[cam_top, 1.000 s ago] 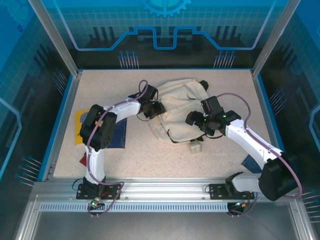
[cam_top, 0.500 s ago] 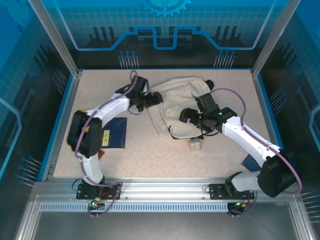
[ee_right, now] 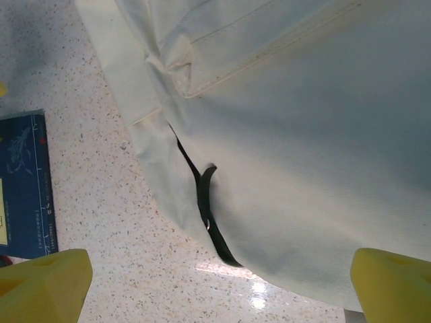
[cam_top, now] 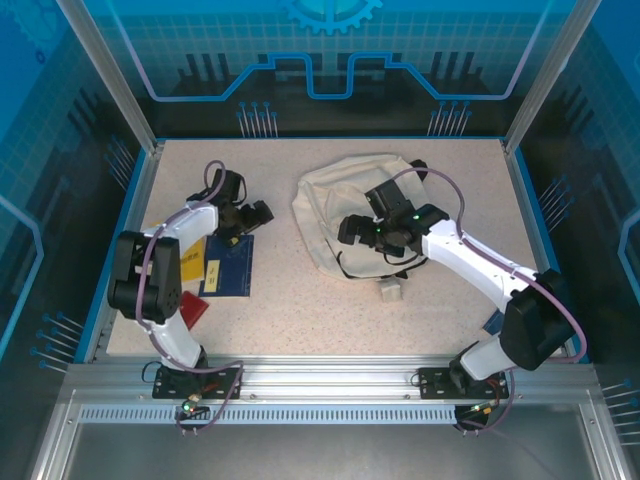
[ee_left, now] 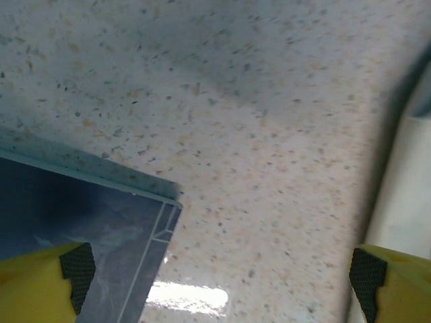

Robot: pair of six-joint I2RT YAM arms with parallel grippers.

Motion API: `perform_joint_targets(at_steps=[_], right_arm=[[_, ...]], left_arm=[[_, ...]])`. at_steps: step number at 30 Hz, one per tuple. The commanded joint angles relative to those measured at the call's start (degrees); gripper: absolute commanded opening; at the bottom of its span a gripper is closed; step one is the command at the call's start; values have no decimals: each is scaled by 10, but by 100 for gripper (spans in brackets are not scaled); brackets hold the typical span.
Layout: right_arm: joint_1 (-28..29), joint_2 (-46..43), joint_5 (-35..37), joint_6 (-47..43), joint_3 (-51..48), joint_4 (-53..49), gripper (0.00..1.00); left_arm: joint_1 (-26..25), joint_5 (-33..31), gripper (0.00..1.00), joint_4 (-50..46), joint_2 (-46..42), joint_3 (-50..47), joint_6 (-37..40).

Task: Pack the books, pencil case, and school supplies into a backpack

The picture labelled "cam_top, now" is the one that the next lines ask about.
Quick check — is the navy blue book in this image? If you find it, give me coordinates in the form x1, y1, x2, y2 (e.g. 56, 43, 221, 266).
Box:
198, 233, 255, 300

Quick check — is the yellow cartoon crowd cover book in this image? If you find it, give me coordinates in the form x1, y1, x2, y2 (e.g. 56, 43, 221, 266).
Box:
177, 235, 207, 287

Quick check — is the cream fabric backpack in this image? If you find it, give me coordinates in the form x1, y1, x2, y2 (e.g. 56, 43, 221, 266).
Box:
291, 152, 430, 303

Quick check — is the blue printed back panel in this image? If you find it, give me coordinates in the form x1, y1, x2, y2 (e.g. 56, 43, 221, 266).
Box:
82, 0, 576, 139

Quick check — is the blue printed panel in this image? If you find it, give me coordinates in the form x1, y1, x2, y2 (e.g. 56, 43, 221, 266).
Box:
519, 0, 640, 480
82, 0, 576, 139
0, 0, 151, 480

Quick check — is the blue printed left side panel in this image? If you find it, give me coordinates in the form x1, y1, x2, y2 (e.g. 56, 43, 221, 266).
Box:
0, 0, 151, 480

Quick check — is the blue printed right side panel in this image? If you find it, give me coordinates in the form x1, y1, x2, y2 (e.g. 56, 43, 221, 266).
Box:
519, 0, 640, 480

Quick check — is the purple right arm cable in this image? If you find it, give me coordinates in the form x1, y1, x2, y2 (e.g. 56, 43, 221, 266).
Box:
389, 167, 589, 437

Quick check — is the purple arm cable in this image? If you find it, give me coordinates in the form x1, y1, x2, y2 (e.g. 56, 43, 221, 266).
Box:
389, 167, 589, 437
134, 159, 246, 437

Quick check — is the aluminium left side rail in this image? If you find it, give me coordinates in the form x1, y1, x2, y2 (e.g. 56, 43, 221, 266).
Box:
82, 142, 166, 364

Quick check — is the aluminium rail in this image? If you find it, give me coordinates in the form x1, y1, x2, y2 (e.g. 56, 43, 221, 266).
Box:
82, 142, 166, 364
64, 354, 599, 401
502, 139, 574, 362

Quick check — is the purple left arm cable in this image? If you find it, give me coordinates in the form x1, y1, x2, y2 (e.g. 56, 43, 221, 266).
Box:
134, 159, 246, 437

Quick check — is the aluminium right side rail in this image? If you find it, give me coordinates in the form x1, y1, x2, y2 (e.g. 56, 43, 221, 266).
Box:
502, 139, 574, 362

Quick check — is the aluminium front rail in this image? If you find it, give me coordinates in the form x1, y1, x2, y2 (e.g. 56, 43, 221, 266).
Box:
64, 354, 599, 401

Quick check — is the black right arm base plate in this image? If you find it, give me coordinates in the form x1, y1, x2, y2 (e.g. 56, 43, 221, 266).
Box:
417, 367, 510, 401

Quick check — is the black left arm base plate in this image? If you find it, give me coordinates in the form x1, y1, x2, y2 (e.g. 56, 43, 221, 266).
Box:
152, 366, 242, 401

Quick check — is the aluminium left frame post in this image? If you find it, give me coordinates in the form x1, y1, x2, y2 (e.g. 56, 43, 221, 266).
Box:
55, 0, 166, 154

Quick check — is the aluminium frame post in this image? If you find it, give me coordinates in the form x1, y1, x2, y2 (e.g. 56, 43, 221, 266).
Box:
502, 0, 604, 154
55, 0, 166, 154

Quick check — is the slotted grey cable duct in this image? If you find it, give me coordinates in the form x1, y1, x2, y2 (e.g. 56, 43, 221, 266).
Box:
78, 405, 459, 426

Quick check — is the aluminium right frame post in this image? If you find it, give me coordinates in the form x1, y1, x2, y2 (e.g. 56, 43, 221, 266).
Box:
502, 0, 604, 154

